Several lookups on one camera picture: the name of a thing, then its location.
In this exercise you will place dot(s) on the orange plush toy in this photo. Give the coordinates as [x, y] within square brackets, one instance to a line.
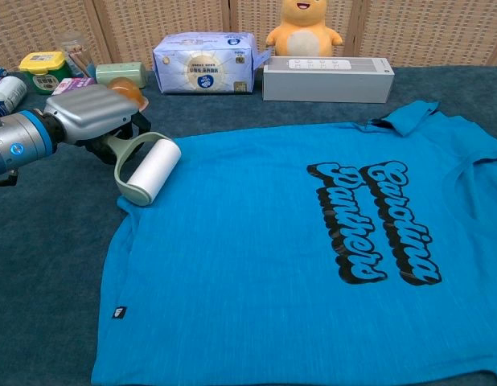
[302, 32]

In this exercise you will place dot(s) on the woven folding screen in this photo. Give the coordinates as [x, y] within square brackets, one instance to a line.
[152, 24]

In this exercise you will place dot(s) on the dark teal carpeted table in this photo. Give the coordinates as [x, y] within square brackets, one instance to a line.
[39, 261]

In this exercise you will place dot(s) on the small purple box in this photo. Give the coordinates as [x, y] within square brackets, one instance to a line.
[73, 85]

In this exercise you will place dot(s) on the pale blue tissue pack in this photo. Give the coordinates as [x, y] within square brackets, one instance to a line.
[204, 64]

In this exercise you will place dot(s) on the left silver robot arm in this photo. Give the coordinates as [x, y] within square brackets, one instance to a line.
[19, 140]

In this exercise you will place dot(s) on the white and blue bottle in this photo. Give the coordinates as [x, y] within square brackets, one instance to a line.
[7, 94]

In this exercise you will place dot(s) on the grey power strip box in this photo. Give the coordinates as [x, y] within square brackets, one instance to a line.
[325, 84]

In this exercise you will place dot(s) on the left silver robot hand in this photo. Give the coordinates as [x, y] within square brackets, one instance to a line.
[91, 110]

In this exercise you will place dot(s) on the clear jar of sticks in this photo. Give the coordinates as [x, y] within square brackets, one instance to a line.
[77, 56]

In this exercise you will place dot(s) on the orange jelly cup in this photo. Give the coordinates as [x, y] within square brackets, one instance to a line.
[130, 90]

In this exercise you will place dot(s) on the green jar yellow lid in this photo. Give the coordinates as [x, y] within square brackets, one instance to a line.
[45, 70]

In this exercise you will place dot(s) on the blue printed t-shirt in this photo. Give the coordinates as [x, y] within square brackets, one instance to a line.
[252, 261]

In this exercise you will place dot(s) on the green lint roller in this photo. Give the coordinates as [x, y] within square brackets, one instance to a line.
[152, 169]

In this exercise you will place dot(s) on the pale green rectangular case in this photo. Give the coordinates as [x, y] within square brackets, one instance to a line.
[120, 74]

